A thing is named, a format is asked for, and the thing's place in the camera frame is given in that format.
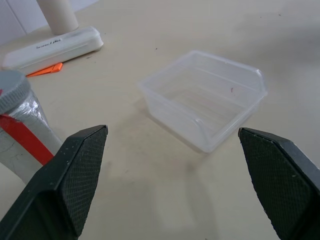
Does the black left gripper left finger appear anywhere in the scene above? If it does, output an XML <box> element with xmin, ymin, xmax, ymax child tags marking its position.
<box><xmin>0</xmin><ymin>124</ymin><xmax>109</xmax><ymax>240</ymax></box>

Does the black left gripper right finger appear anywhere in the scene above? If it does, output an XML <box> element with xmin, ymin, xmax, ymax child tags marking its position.
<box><xmin>238</xmin><ymin>126</ymin><xmax>320</xmax><ymax>240</ymax></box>

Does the silver bottle with red tape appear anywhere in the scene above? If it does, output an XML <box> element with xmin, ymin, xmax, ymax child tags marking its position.
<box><xmin>0</xmin><ymin>87</ymin><xmax>63</xmax><ymax>185</ymax></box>

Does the grey round disc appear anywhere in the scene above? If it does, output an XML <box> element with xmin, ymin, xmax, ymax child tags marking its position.
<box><xmin>0</xmin><ymin>69</ymin><xmax>31</xmax><ymax>115</ymax></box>

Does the clear plastic container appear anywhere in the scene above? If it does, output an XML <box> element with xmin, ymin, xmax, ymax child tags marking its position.
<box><xmin>136</xmin><ymin>49</ymin><xmax>269</xmax><ymax>154</ymax></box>

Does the orange plastic wedge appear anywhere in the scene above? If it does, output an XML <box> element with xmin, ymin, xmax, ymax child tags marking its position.
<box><xmin>25</xmin><ymin>62</ymin><xmax>63</xmax><ymax>78</ymax></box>

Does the white rectangular plastic case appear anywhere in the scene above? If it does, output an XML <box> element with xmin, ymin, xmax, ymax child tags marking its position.
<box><xmin>1</xmin><ymin>25</ymin><xmax>104</xmax><ymax>70</ymax></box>

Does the white cylindrical post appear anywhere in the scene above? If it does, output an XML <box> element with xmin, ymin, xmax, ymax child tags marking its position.
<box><xmin>36</xmin><ymin>0</ymin><xmax>80</xmax><ymax>35</ymax></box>

